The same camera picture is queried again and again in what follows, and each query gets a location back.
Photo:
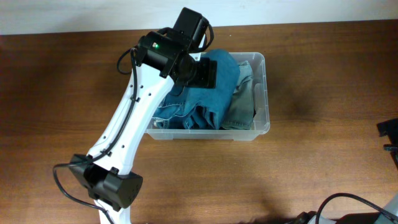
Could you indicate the clear plastic storage bin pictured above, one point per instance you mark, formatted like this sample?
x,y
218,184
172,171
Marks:
x,y
261,121

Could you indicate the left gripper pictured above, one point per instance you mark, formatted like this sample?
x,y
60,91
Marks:
x,y
207,73

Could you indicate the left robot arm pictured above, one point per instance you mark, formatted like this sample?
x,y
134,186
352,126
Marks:
x,y
161,60

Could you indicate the dark blue jeans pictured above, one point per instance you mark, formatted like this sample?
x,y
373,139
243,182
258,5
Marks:
x,y
200,108

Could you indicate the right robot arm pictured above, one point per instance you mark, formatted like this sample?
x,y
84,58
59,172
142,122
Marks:
x,y
387,214

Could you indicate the light blue jeans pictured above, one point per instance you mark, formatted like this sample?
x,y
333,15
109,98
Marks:
x,y
241,110

